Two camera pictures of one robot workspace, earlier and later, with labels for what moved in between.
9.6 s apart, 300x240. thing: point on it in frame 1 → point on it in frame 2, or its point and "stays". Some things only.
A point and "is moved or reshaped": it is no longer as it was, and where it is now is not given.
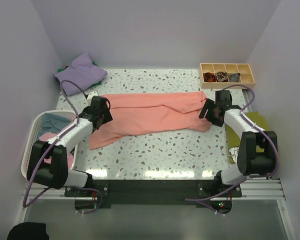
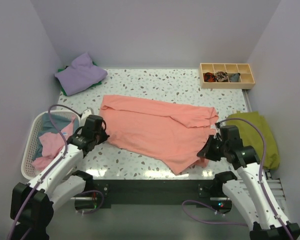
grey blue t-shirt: (53, 122) stays
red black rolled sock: (208, 77) stays
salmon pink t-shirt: (136, 114) is moved or reshaped
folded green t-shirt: (95, 84) stays
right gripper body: (210, 115) → (215, 148)
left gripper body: (106, 116) → (101, 137)
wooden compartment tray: (221, 75) stays
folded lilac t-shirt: (83, 72) stays
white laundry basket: (32, 135) stays
